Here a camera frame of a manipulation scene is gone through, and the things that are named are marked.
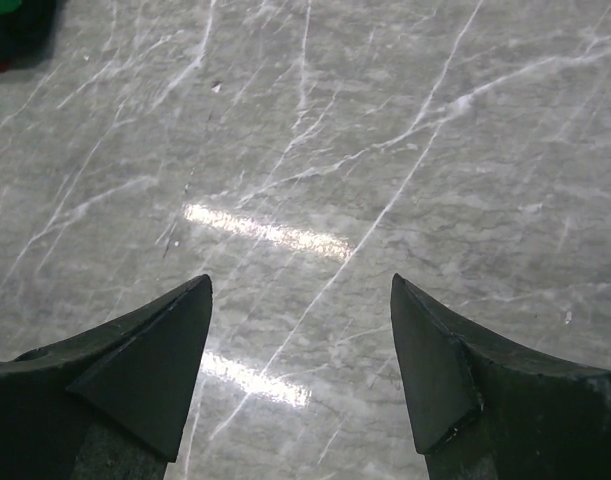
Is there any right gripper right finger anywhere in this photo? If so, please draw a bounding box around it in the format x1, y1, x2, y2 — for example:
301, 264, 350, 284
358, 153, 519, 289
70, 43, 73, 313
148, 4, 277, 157
390, 275, 611, 479

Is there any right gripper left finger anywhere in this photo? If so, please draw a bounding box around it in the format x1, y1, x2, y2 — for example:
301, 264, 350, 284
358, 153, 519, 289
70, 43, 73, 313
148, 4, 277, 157
0, 275, 213, 479

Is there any folded black t shirt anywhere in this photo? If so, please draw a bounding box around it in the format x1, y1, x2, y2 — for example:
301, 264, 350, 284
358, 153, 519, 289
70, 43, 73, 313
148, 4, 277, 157
0, 0, 62, 71

